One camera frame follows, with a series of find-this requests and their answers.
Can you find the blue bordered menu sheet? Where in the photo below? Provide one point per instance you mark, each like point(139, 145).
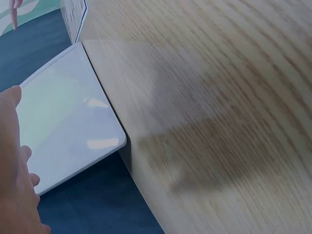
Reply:
point(74, 19)

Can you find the white plastic sign board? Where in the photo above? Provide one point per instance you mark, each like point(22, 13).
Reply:
point(70, 117)

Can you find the person's left hand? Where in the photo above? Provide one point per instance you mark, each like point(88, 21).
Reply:
point(12, 170)

